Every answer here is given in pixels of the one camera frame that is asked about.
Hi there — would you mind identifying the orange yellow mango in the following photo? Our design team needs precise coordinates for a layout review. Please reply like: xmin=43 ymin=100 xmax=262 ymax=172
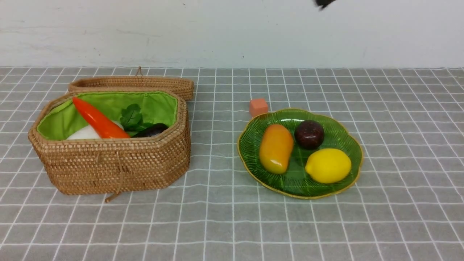
xmin=259 ymin=124 xmax=294 ymax=174

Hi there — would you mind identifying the dark red passion fruit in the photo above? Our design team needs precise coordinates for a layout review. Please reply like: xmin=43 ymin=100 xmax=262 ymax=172
xmin=294 ymin=120 xmax=325 ymax=150

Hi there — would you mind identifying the yellow lemon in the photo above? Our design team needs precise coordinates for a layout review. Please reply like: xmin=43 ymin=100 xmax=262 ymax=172
xmin=304 ymin=148 xmax=352 ymax=184

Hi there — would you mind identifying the orange carrot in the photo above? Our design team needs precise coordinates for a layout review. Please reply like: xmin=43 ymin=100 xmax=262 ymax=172
xmin=72 ymin=96 xmax=130 ymax=139

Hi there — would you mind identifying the white radish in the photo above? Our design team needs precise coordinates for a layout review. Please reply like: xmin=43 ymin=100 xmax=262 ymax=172
xmin=66 ymin=121 xmax=125 ymax=140

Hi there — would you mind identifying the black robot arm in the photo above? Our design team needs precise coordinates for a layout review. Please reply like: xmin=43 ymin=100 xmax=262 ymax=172
xmin=314 ymin=0 xmax=335 ymax=10

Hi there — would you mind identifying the small orange cube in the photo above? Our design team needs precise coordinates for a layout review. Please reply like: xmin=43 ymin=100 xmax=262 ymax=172
xmin=249 ymin=98 xmax=269 ymax=118

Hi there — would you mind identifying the woven rattan basket lid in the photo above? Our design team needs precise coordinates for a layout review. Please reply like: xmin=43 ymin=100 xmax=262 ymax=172
xmin=68 ymin=67 xmax=194 ymax=100

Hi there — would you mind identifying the dark purple eggplant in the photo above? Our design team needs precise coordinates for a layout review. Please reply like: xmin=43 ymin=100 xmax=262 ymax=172
xmin=132 ymin=123 xmax=169 ymax=138

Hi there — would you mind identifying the green leaf-shaped plate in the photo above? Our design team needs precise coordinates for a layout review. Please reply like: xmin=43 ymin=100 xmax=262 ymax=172
xmin=237 ymin=108 xmax=364 ymax=200

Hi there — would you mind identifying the green leafy vegetable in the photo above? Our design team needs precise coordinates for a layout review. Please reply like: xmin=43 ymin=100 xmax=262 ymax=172
xmin=119 ymin=104 xmax=154 ymax=132

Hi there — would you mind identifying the woven rattan basket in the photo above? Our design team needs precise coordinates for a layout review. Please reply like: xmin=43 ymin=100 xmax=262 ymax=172
xmin=28 ymin=90 xmax=191 ymax=197

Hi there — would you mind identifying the grey checked tablecloth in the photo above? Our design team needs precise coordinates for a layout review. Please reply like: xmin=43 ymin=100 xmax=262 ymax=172
xmin=0 ymin=67 xmax=464 ymax=261

